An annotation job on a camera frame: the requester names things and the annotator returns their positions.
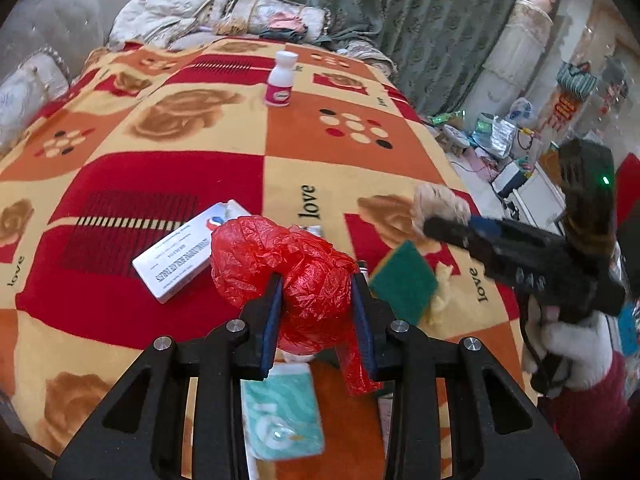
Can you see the green patterned curtain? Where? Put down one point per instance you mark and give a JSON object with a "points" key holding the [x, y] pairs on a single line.
{"points": [[438, 46]]}

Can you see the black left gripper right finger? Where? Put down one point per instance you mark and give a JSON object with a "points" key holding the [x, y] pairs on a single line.
{"points": [[372, 318]]}

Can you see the silver foil bag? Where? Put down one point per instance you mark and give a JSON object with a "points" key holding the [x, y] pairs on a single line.
{"points": [[494, 135]]}

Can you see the white blue plastic bag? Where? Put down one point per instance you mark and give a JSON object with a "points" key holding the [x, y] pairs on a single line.
{"points": [[522, 113]]}

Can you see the cream embroidered pillow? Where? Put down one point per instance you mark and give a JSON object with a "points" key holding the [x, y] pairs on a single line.
{"points": [[164, 22]]}

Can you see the green scouring sponge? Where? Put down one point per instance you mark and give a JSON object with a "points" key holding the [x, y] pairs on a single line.
{"points": [[405, 281]]}

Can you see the white medicine box blue text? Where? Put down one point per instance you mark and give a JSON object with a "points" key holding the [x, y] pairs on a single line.
{"points": [[175, 260]]}

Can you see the white bottle pink label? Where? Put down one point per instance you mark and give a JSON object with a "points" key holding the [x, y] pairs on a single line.
{"points": [[281, 79]]}

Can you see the white side pillow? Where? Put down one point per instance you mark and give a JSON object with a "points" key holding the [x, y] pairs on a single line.
{"points": [[38, 80]]}

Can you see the grey tufted headboard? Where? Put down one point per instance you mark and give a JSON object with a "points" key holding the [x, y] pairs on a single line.
{"points": [[71, 28]]}

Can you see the lace covered air conditioner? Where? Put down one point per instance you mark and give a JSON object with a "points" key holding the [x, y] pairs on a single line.
{"points": [[507, 70]]}

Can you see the red plastic bag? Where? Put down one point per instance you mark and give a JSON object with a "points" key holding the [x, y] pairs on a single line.
{"points": [[316, 288]]}

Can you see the red orange patterned blanket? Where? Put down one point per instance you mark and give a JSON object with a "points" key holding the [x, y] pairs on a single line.
{"points": [[145, 140]]}

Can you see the beige fluffy trash wad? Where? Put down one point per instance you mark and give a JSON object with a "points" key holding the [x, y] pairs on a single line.
{"points": [[437, 201]]}

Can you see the white gloved right hand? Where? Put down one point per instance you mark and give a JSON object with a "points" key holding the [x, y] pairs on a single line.
{"points": [[587, 346]]}

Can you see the teal tissue packet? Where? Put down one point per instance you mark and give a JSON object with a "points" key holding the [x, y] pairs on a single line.
{"points": [[281, 414]]}

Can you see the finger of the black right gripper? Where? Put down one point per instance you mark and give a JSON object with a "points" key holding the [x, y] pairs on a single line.
{"points": [[478, 246], [485, 226]]}

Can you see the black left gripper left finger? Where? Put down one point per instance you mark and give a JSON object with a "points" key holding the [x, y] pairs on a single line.
{"points": [[254, 356]]}

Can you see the white tv cabinet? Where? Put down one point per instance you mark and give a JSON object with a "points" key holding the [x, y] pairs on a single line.
{"points": [[539, 202]]}

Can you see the small wooden stool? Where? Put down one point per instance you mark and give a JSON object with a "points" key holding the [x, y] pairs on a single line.
{"points": [[452, 140]]}

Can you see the striped tote bag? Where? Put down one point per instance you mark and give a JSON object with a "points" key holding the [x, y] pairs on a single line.
{"points": [[576, 80]]}

